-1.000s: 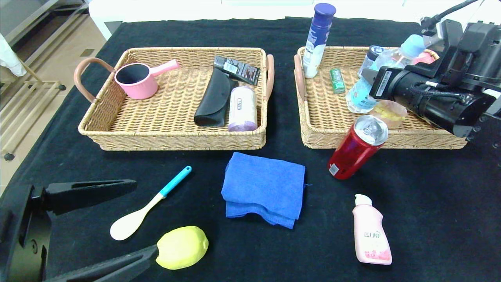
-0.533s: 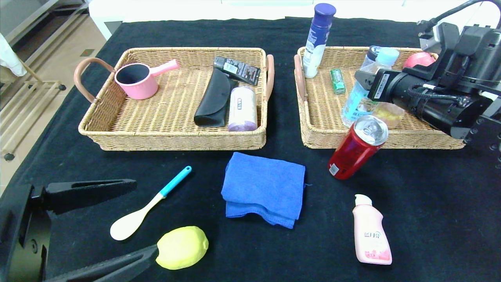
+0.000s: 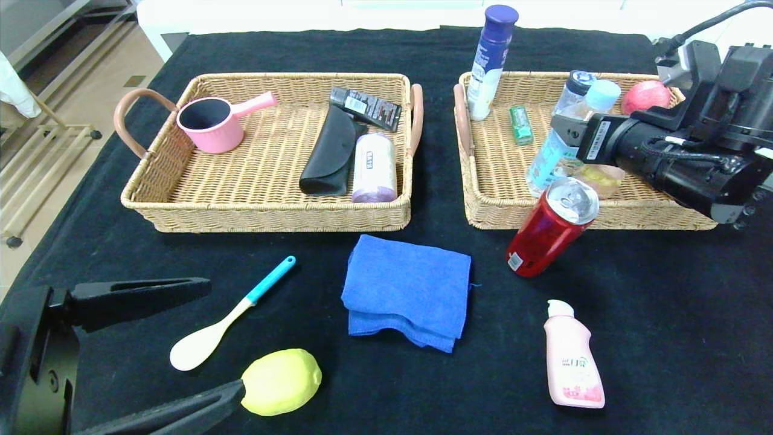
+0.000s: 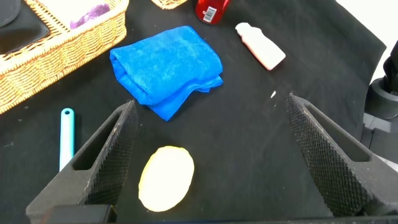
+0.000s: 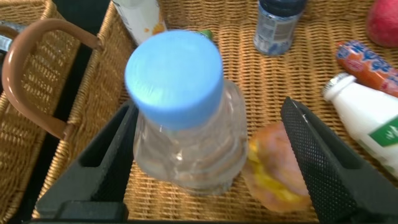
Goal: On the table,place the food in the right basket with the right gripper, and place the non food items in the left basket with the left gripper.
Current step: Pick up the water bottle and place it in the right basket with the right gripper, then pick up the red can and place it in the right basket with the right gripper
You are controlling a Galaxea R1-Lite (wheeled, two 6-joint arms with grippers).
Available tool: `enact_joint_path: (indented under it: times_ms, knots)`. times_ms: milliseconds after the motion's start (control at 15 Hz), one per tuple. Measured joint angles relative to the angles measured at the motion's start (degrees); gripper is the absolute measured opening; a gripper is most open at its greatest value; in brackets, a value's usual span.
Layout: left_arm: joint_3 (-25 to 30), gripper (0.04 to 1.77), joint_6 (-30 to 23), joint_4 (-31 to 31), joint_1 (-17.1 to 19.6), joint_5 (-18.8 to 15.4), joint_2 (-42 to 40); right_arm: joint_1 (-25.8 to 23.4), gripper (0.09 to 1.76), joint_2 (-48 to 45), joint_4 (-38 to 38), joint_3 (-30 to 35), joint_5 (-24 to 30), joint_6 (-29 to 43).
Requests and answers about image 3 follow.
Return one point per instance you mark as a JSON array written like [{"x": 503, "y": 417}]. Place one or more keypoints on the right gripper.
[{"x": 596, "y": 140}]

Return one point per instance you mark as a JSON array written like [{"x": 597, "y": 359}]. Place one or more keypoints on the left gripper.
[{"x": 37, "y": 350}]

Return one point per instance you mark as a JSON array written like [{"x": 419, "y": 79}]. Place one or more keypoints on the water bottle blue cap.
[{"x": 546, "y": 163}]

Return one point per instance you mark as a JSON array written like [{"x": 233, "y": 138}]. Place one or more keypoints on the red soda can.
[{"x": 543, "y": 241}]

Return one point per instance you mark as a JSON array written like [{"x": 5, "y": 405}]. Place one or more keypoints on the pink lotion bottle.
[{"x": 570, "y": 368}]

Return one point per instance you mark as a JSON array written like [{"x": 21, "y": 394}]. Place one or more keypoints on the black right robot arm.
[{"x": 724, "y": 121}]

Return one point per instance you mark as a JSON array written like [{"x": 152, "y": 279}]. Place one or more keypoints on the wicker basket holding food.
[{"x": 501, "y": 175}]

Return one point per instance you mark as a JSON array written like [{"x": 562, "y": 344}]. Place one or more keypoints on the wicker basket holding household items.
[{"x": 266, "y": 175}]

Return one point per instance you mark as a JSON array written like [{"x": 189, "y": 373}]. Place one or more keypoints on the small clear bottle dark cap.
[{"x": 574, "y": 84}]

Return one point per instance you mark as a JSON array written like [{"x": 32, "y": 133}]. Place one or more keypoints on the green gum pack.
[{"x": 520, "y": 127}]

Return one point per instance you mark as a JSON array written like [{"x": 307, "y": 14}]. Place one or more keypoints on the bread bun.
[{"x": 604, "y": 181}]

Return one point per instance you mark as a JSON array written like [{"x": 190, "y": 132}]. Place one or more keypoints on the red apple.
[{"x": 643, "y": 96}]

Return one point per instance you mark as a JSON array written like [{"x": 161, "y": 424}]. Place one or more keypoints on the tall white bottle purple cap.
[{"x": 486, "y": 78}]

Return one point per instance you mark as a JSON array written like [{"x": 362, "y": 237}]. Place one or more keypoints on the yellow lemon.
[{"x": 281, "y": 383}]

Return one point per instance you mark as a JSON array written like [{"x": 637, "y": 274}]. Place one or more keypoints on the purple bin bag roll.
[{"x": 374, "y": 172}]

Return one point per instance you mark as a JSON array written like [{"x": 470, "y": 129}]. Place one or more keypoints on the black barcode packet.
[{"x": 368, "y": 109}]

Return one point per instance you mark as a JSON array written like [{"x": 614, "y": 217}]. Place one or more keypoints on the pink saucepan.
[{"x": 211, "y": 142}]

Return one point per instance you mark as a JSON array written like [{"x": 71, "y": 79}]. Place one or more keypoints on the blue folded towel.
[{"x": 404, "y": 284}]

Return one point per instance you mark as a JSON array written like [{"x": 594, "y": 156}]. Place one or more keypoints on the wooden rolling rack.
[{"x": 36, "y": 163}]

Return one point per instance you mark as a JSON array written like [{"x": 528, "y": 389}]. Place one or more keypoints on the black glasses case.
[{"x": 329, "y": 157}]

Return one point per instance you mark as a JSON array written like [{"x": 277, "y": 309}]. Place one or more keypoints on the black table cloth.
[{"x": 423, "y": 393}]

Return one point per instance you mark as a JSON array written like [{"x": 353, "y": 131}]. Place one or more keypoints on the white hanging cloth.
[{"x": 15, "y": 90}]

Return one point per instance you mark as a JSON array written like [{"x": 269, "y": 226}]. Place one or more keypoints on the beige shelf unit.
[{"x": 60, "y": 36}]

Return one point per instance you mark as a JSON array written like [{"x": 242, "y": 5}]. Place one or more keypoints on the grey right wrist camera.
[{"x": 676, "y": 69}]

